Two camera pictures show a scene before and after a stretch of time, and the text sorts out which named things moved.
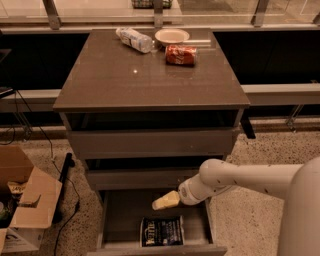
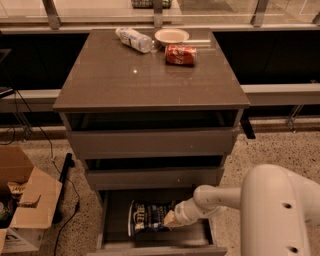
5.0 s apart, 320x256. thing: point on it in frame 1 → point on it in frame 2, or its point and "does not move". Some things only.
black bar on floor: (69, 162) does not move
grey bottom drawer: (129, 225) does not move
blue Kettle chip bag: (162, 231) → (143, 217)
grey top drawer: (154, 144) does not move
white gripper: (185, 193) → (181, 212)
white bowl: (172, 35) does not move
